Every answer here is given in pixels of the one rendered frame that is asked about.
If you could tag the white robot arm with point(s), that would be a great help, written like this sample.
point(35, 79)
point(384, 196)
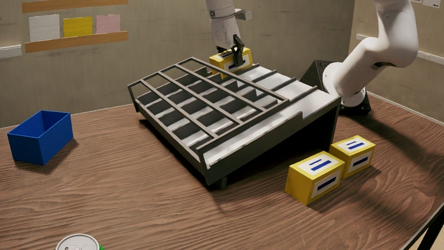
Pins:
point(397, 46)

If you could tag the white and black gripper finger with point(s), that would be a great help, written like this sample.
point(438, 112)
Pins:
point(220, 49)
point(238, 60)

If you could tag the yellow butter carton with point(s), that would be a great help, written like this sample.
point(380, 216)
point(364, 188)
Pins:
point(356, 152)
point(311, 178)
point(225, 60)

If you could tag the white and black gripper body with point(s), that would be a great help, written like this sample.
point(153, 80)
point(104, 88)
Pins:
point(223, 29)

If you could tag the blue open box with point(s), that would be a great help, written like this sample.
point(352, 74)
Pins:
point(40, 137)

